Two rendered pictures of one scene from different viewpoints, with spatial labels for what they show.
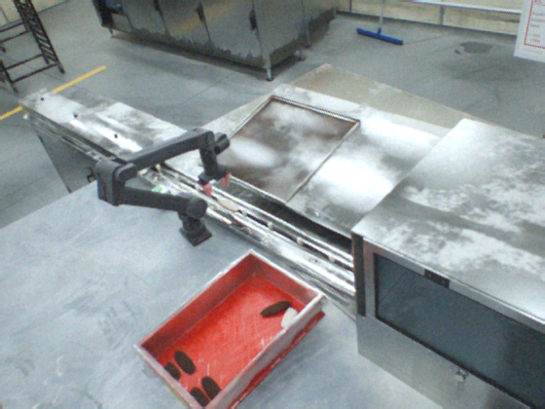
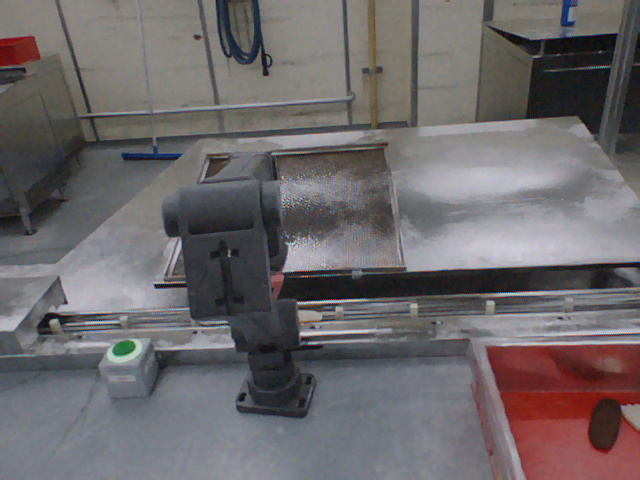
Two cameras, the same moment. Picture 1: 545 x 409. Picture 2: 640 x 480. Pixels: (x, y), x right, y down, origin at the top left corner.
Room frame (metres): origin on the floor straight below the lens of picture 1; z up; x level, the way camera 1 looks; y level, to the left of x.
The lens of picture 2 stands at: (0.82, 0.73, 1.49)
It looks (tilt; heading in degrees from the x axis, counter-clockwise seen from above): 30 degrees down; 315
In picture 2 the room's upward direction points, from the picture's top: 5 degrees counter-clockwise
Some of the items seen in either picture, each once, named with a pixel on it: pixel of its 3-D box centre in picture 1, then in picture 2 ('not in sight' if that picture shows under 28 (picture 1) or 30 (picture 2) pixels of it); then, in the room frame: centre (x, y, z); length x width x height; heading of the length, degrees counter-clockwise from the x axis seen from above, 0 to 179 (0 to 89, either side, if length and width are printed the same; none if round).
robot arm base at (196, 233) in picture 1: (193, 226); (274, 377); (1.36, 0.31, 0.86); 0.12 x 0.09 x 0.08; 30
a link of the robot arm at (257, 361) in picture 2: (190, 207); (265, 333); (1.38, 0.30, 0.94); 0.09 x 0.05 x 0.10; 136
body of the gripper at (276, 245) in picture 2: (210, 167); (263, 242); (1.48, 0.20, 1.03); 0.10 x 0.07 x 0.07; 130
